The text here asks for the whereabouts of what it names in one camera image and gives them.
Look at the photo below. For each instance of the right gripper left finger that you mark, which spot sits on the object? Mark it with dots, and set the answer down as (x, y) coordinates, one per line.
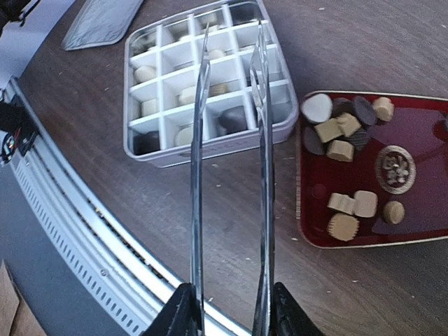
(178, 316)

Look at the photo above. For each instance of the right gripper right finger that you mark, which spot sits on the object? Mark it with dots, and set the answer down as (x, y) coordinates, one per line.
(290, 318)

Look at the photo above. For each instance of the metal tongs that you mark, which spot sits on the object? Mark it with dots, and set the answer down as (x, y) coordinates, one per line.
(264, 317)

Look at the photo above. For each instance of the white divided tin box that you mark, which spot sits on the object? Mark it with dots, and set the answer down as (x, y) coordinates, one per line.
(161, 66)

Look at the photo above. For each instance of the bunny print tin lid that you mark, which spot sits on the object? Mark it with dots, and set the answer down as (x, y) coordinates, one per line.
(100, 23)

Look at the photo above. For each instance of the tan fluted round chocolate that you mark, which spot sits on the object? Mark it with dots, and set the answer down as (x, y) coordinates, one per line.
(343, 227)

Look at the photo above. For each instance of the small tan round chocolate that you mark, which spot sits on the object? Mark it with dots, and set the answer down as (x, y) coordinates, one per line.
(393, 212)

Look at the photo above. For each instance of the tan chocolate in box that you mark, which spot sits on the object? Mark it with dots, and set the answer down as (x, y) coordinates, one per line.
(184, 136)

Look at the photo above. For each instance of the tan cube chocolate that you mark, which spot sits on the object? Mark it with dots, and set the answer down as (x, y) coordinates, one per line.
(328, 130)

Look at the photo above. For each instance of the red chocolate tray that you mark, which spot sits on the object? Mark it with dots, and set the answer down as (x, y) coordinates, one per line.
(403, 157)

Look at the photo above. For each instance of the dark chocolate in box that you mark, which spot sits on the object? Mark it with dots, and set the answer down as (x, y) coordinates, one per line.
(233, 120)

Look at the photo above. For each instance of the white oval chocolate left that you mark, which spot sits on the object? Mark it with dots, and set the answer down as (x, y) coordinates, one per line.
(317, 109)

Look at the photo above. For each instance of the dark oval chocolate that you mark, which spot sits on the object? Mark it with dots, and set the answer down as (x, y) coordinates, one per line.
(364, 111)

